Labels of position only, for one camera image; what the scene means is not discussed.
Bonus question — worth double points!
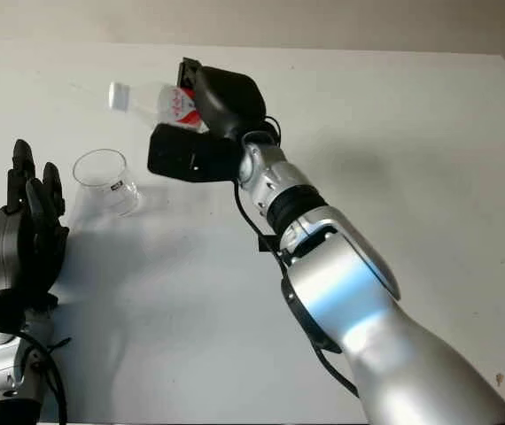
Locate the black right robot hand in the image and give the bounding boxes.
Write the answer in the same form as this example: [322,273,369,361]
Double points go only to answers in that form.
[175,56,267,142]

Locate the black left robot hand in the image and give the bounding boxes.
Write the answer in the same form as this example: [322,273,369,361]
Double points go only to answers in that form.
[0,138,70,307]

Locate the clear plastic water bottle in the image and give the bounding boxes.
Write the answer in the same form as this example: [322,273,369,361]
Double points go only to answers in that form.
[107,81,210,135]

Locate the clear glass cup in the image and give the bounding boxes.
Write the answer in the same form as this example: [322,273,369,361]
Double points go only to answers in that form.
[72,148,144,218]

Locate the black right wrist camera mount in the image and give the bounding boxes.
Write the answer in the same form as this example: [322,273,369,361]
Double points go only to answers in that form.
[146,123,243,183]

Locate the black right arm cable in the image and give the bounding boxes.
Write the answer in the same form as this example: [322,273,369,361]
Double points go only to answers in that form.
[233,115,361,399]

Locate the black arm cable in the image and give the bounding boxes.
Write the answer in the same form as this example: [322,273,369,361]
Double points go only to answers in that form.
[15,329,73,425]
[233,115,361,399]

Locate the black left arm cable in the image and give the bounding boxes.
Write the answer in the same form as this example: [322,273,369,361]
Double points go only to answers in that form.
[15,329,73,425]

